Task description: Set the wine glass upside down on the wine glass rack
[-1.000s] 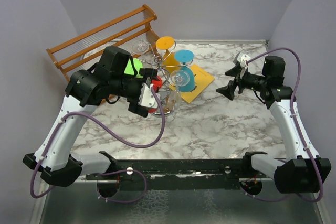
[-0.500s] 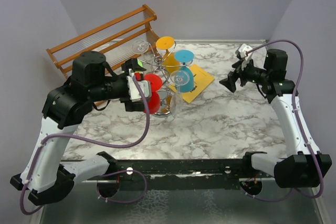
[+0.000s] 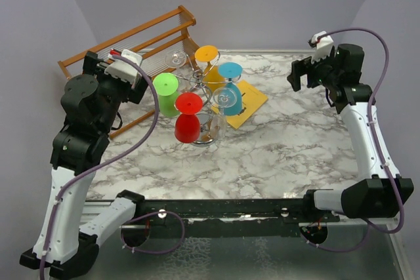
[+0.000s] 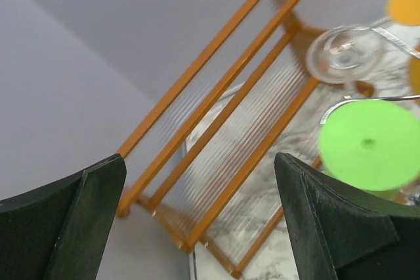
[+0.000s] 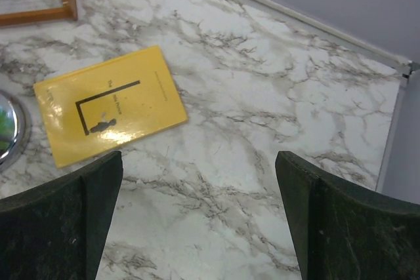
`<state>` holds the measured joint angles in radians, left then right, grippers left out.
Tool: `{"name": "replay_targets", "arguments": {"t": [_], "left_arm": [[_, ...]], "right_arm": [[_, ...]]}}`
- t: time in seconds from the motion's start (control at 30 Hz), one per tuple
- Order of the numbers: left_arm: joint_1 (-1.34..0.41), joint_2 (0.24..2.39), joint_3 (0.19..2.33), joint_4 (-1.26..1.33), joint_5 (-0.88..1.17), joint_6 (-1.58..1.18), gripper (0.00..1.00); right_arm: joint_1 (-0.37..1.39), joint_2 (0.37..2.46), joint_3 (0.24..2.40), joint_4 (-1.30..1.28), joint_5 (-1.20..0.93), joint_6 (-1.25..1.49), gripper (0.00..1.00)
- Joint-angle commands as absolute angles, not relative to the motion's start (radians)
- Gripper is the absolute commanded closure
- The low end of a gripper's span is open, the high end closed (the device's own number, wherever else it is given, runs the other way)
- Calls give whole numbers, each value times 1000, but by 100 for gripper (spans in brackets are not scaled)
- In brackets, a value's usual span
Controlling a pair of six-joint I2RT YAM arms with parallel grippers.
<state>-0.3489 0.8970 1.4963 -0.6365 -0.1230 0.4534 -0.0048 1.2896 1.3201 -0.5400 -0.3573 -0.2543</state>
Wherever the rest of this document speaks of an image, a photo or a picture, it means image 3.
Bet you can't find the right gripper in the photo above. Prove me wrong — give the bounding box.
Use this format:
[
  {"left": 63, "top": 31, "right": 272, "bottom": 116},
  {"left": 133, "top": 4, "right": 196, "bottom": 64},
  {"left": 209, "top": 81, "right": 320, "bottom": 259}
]
[{"left": 287, "top": 47, "right": 340, "bottom": 92}]

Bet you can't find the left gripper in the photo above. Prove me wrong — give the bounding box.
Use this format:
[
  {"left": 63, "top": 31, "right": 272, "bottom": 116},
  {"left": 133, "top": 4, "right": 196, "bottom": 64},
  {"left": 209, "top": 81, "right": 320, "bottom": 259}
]
[{"left": 85, "top": 51, "right": 150, "bottom": 134}]

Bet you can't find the green plastic wine glass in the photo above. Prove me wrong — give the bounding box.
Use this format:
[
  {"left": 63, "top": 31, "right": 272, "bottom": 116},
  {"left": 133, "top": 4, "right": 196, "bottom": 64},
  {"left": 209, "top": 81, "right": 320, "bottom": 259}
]
[{"left": 153, "top": 73, "right": 179, "bottom": 117}]

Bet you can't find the clear wine glass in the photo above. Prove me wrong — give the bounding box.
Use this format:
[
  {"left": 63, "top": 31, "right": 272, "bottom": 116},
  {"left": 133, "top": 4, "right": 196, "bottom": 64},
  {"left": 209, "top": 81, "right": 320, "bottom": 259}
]
[
  {"left": 210, "top": 87, "right": 237, "bottom": 140},
  {"left": 164, "top": 50, "right": 190, "bottom": 92}
]

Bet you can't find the red plastic wine glass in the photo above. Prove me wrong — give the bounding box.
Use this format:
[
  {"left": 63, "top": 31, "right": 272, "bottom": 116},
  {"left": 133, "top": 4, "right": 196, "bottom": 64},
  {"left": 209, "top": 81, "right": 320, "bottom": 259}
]
[{"left": 175, "top": 92, "right": 203, "bottom": 144}]

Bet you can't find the orange plastic wine glass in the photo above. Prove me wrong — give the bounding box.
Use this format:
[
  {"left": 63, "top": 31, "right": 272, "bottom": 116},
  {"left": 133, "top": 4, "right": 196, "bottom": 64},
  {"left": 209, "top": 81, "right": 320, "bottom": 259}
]
[{"left": 194, "top": 45, "right": 225, "bottom": 92}]

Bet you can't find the chrome wine glass rack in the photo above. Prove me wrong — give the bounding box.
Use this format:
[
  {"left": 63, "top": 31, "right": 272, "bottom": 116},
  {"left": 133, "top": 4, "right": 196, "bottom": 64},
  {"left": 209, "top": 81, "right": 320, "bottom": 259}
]
[{"left": 188, "top": 63, "right": 242, "bottom": 148}]

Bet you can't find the blue plastic wine glass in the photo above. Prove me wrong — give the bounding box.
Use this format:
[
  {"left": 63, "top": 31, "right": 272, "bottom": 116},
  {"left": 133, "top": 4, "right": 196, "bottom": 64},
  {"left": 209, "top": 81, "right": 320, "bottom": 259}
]
[{"left": 219, "top": 62, "right": 243, "bottom": 116}]

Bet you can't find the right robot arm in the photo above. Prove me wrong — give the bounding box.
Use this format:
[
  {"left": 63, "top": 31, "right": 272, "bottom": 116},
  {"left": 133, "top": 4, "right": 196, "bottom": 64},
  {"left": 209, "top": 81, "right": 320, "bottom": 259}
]
[{"left": 287, "top": 40, "right": 414, "bottom": 222}]

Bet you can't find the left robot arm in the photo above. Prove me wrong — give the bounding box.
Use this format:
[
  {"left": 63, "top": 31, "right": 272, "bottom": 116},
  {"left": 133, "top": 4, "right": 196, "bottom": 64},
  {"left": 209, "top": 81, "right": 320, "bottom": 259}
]
[{"left": 20, "top": 49, "right": 150, "bottom": 279}]

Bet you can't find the wooden shelf rack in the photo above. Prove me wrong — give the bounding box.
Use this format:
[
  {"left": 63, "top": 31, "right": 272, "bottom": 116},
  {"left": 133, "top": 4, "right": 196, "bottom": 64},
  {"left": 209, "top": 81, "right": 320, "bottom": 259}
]
[{"left": 58, "top": 5, "right": 200, "bottom": 139}]

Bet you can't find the yellow paper booklet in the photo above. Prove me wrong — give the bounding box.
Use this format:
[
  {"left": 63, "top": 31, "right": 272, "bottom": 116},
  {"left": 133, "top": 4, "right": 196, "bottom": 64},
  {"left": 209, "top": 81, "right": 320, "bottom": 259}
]
[{"left": 211, "top": 80, "right": 268, "bottom": 129}]

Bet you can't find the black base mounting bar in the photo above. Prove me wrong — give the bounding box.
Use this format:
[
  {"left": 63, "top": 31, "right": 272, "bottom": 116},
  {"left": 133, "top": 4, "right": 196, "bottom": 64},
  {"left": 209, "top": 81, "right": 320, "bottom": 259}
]
[{"left": 118, "top": 190, "right": 339, "bottom": 239}]

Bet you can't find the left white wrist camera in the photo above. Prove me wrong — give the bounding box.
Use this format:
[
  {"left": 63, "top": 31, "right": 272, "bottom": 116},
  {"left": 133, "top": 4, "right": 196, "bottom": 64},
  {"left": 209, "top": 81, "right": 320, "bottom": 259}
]
[{"left": 104, "top": 49, "right": 142, "bottom": 88}]

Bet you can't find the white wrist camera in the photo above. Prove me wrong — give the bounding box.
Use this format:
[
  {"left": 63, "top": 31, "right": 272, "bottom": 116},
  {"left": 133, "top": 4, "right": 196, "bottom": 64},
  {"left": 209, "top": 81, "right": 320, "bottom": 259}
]
[
  {"left": 104, "top": 49, "right": 142, "bottom": 88},
  {"left": 308, "top": 31, "right": 334, "bottom": 64}
]

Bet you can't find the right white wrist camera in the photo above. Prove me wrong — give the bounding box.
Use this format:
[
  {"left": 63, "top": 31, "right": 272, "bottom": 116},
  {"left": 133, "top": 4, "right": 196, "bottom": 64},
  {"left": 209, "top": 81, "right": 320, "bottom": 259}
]
[{"left": 308, "top": 31, "right": 334, "bottom": 64}]

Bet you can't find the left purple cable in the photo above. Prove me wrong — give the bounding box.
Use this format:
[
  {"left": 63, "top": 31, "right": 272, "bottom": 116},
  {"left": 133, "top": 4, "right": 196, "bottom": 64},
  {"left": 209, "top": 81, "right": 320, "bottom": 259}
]
[{"left": 39, "top": 56, "right": 186, "bottom": 280}]

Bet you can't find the purple cable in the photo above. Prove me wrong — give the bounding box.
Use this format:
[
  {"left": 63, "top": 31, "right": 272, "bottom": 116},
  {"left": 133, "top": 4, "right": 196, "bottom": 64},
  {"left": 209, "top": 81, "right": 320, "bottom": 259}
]
[
  {"left": 39, "top": 56, "right": 186, "bottom": 280},
  {"left": 303, "top": 28, "right": 404, "bottom": 253}
]

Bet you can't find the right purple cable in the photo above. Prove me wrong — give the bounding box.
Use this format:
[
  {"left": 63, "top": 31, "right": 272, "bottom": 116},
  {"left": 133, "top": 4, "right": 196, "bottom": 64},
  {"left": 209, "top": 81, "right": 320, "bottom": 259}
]
[{"left": 303, "top": 28, "right": 404, "bottom": 253}]

